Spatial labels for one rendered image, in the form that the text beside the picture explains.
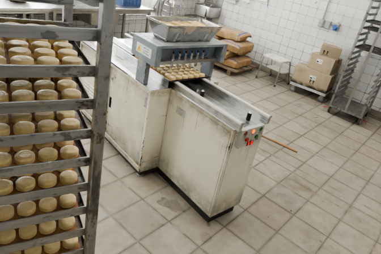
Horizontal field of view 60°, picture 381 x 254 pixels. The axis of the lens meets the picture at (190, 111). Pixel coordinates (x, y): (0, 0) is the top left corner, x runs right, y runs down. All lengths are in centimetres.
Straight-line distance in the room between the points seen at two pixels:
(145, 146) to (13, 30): 205
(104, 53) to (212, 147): 163
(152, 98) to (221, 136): 63
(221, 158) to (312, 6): 437
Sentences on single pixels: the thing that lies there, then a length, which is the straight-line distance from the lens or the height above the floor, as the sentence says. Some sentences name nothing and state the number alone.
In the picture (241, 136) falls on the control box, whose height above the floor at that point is 80.
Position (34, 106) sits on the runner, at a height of 141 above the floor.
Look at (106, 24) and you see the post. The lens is 80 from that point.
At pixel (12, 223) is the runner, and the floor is 106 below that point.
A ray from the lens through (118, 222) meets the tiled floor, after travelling 255.
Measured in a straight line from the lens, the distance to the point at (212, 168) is 240.
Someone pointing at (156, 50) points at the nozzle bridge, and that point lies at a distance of 239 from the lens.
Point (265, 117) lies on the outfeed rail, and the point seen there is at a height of 88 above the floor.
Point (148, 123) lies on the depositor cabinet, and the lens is 263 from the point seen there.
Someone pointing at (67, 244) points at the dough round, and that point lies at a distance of 124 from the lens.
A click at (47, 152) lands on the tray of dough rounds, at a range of 101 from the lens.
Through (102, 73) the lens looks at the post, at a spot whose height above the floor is 151.
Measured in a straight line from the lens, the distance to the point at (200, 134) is 240.
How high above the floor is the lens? 181
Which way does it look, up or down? 25 degrees down
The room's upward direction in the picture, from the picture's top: 12 degrees clockwise
